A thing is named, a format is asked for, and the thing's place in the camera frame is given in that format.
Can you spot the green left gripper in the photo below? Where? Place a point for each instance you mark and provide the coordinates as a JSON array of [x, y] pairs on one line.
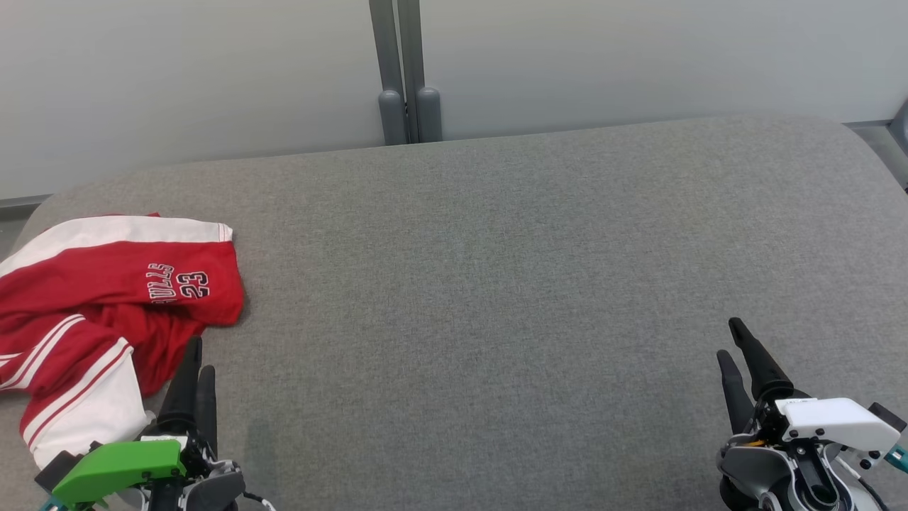
[[120, 465]]

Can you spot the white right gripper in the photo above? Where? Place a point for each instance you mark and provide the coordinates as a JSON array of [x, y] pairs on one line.
[[830, 422]]

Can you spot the red shirt with white sleeves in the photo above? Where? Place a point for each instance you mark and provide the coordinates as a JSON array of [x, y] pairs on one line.
[[152, 344]]

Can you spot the red shorts with white stripes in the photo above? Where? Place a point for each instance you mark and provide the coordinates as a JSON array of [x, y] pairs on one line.
[[128, 270]]

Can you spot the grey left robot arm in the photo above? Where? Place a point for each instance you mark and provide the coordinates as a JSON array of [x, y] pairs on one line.
[[220, 490]]

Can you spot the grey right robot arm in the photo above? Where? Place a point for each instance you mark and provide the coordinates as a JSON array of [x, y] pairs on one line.
[[752, 465]]

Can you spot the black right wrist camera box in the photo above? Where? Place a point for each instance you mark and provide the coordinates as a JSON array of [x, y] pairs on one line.
[[888, 417]]

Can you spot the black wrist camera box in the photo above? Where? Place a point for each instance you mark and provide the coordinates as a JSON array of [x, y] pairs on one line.
[[57, 468], [888, 417]]

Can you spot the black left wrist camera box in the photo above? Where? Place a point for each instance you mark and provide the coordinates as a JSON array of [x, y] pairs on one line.
[[57, 468]]

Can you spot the grey partition post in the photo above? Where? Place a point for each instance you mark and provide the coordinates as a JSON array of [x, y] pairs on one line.
[[428, 113], [391, 113]]

